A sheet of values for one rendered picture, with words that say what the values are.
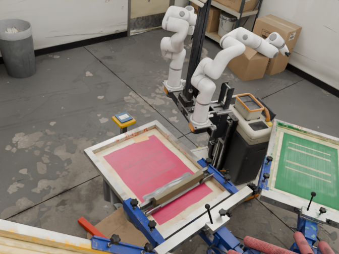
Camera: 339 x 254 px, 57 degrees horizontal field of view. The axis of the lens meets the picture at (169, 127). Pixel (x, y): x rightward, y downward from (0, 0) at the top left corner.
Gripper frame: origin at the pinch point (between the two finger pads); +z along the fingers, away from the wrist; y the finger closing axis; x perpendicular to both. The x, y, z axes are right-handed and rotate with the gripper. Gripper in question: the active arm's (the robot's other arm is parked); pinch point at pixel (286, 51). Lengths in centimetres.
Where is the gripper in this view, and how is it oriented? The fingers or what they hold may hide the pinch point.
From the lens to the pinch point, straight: 252.1
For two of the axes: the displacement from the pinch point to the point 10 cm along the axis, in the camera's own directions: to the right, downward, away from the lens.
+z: 6.0, 1.3, 7.9
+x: 7.5, -4.5, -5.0
